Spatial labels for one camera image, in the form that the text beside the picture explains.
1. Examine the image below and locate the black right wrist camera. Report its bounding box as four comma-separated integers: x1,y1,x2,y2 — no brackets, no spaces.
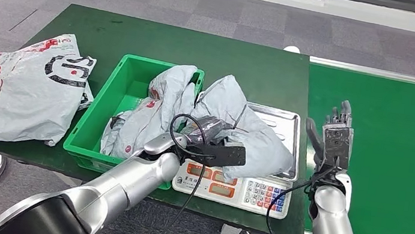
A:
317,121,356,172

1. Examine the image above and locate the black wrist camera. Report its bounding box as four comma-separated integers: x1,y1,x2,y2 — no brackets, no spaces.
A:
185,138,249,172
317,121,356,172

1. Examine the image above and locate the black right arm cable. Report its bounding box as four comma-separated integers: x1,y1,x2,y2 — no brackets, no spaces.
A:
263,161,336,234

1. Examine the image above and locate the large white printed bag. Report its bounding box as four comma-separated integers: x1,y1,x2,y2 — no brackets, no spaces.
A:
0,25,102,155

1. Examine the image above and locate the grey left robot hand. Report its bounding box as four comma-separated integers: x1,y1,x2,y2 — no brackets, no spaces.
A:
184,113,234,148

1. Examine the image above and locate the small white round object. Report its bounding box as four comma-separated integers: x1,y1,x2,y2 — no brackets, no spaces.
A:
282,44,301,55

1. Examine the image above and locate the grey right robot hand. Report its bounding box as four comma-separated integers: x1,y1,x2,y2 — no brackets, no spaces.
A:
300,95,355,169

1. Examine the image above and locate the green conveyor belt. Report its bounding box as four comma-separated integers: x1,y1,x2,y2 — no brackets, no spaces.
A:
286,56,415,234

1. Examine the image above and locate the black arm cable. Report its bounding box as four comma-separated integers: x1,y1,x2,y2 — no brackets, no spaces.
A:
151,111,220,234
263,161,336,234

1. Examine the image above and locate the green plastic bin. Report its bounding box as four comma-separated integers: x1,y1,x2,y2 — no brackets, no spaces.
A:
59,47,207,194

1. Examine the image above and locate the white scale with steel tray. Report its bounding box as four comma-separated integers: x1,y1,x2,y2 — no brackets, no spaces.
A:
169,94,307,222

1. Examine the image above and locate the white block under table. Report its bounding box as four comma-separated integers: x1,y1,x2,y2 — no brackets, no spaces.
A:
220,224,243,234

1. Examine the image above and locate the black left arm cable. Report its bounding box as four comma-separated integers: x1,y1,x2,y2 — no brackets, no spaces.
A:
151,111,220,234

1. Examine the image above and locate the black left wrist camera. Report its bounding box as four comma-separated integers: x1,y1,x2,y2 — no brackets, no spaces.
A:
185,138,249,172

